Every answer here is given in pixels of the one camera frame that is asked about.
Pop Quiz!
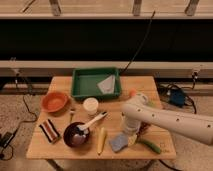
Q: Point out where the dark brown bowl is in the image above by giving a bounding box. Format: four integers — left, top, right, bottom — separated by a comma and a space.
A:
63, 122, 90, 148

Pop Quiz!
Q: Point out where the light green cup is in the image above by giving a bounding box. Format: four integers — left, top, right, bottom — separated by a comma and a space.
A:
147, 101, 156, 108

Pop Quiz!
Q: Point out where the green plastic tray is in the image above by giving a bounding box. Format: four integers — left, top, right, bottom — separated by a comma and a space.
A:
71, 67, 122, 101

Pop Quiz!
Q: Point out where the blue power box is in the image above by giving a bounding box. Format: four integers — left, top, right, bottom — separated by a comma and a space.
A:
169, 90, 185, 107

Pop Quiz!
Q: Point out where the white spatula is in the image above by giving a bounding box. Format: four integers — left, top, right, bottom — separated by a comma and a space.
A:
77, 111, 107, 131

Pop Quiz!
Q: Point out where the grey folded cloth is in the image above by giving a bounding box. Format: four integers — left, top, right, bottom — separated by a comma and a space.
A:
97, 75, 115, 94

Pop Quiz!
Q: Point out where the black cable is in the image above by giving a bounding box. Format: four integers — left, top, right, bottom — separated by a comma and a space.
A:
0, 71, 38, 161
119, 10, 157, 76

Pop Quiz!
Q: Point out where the black cable at left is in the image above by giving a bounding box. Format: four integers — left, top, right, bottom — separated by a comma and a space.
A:
0, 71, 38, 161

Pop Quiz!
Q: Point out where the black adapter at left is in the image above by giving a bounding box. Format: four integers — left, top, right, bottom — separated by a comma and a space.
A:
0, 132, 13, 148

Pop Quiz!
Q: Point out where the green pepper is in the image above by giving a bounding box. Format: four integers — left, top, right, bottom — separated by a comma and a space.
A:
136, 139, 162, 154

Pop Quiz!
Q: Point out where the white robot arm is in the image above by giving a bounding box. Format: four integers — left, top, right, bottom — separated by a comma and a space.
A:
121, 93, 213, 145

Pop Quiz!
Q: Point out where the bunch of dark grapes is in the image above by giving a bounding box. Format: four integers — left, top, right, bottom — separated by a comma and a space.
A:
139, 123, 150, 135

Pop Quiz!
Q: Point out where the orange fruit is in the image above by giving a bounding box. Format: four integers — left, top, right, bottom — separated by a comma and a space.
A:
129, 89, 137, 97

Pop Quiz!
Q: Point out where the orange bowl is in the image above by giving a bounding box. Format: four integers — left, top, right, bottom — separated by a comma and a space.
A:
41, 91, 68, 113

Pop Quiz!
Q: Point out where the small fork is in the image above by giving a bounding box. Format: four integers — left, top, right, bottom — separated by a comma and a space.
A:
69, 108, 75, 122

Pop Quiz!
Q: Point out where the black cable at back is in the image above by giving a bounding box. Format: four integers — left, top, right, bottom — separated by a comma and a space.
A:
119, 10, 157, 76

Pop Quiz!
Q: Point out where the white cup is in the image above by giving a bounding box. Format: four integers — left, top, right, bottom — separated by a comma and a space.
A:
83, 97, 99, 116

